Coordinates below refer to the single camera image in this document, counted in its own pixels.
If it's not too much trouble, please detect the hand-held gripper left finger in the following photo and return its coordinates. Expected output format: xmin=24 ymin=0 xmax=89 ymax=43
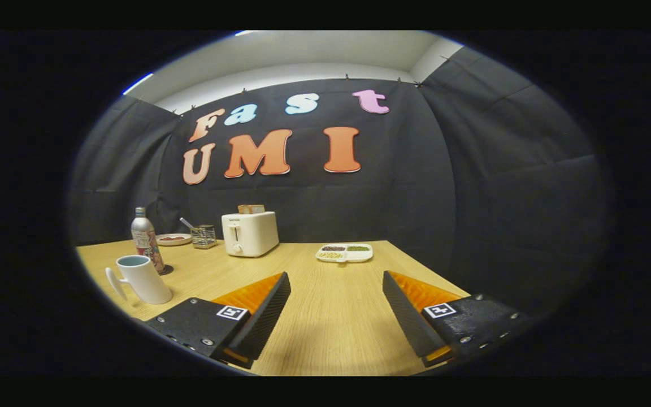
xmin=144 ymin=271 xmax=292 ymax=371

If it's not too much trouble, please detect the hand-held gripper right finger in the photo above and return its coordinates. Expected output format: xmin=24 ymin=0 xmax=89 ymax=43
xmin=382 ymin=270 xmax=546 ymax=368

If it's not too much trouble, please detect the white cup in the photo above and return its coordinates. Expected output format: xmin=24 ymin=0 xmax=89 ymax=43
xmin=105 ymin=255 xmax=173 ymax=305

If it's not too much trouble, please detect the silver juice bottle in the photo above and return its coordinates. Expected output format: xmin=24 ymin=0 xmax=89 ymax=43
xmin=131 ymin=206 xmax=166 ymax=275

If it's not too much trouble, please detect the wooden table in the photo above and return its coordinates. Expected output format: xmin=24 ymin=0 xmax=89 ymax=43
xmin=75 ymin=239 xmax=473 ymax=376

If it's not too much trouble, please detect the white toaster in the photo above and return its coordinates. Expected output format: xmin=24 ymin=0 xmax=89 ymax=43
xmin=221 ymin=211 xmax=280 ymax=258

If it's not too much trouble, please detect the white divided snack tray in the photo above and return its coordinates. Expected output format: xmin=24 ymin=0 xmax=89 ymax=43
xmin=315 ymin=243 xmax=374 ymax=264

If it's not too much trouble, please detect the black backdrop cloth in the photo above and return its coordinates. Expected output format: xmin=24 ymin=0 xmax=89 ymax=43
xmin=68 ymin=46 xmax=609 ymax=317

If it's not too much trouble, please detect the wire mesh basket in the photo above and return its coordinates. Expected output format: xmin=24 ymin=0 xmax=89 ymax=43
xmin=192 ymin=224 xmax=217 ymax=250

